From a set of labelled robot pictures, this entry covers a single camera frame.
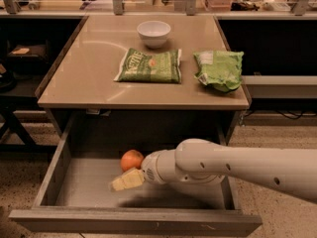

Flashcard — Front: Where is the white bowl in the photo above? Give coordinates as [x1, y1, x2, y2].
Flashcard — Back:
[137, 21, 171, 49]

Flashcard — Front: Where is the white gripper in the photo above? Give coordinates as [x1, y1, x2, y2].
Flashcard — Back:
[109, 151, 164, 191]

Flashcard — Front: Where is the orange fruit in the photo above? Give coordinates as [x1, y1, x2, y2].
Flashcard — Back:
[120, 150, 144, 172]

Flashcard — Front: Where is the light green chip bag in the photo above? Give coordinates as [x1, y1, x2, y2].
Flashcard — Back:
[193, 51, 244, 93]

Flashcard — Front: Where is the grey open drawer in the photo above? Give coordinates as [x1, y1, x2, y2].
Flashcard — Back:
[9, 110, 262, 238]

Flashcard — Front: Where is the dark green chip bag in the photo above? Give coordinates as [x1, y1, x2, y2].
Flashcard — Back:
[114, 49, 181, 83]

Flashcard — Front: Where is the grey cabinet counter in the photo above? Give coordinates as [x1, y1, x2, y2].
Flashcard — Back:
[36, 13, 249, 133]

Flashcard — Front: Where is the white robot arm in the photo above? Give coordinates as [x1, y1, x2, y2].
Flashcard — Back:
[109, 139, 317, 202]

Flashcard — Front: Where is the dark box left shelf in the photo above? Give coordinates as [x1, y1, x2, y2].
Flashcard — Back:
[6, 44, 50, 74]

